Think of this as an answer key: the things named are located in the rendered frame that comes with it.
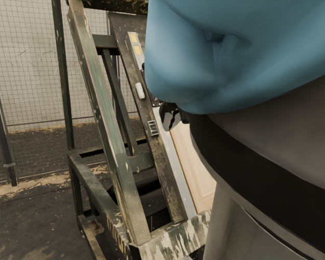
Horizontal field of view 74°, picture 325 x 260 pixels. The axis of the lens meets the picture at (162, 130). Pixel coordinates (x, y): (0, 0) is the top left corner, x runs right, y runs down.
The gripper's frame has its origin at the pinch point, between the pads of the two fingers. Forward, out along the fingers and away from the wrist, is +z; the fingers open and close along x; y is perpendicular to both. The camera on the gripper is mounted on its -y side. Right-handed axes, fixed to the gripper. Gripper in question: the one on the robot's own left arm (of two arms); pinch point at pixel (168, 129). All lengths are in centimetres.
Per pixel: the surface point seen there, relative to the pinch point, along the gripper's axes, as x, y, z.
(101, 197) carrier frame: 16, 23, 76
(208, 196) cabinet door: -29, -7, 44
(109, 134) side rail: 13.8, 19.5, 19.6
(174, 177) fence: -12.2, 2.1, 34.6
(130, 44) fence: -5, 63, 2
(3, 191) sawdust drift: 112, 144, 229
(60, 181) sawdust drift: 47, 140, 227
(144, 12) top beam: -19, 84, -7
